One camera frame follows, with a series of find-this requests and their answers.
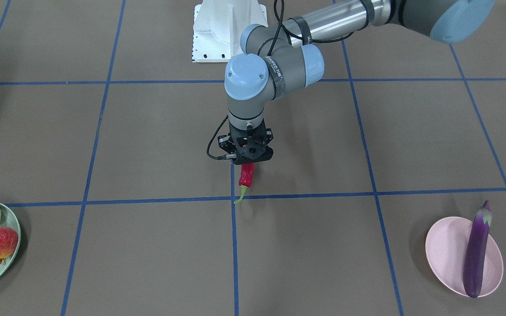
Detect purple eggplant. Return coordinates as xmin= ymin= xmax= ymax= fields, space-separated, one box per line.
xmin=462 ymin=200 xmax=492 ymax=298

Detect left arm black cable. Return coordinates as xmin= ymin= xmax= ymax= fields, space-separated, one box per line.
xmin=206 ymin=0 xmax=346 ymax=161

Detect pink plate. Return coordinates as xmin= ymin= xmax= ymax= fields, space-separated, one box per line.
xmin=425 ymin=216 xmax=504 ymax=298

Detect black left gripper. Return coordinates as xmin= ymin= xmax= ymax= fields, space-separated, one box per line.
xmin=229 ymin=121 xmax=274 ymax=165

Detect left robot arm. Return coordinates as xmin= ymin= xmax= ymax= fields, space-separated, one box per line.
xmin=213 ymin=0 xmax=494 ymax=165

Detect red chili pepper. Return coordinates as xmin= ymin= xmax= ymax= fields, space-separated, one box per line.
xmin=234 ymin=163 xmax=255 ymax=205

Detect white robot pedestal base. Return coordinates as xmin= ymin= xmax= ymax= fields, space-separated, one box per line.
xmin=192 ymin=0 xmax=268 ymax=63

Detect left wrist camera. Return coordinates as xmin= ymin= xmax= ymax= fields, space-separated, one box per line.
xmin=217 ymin=134 xmax=237 ymax=160

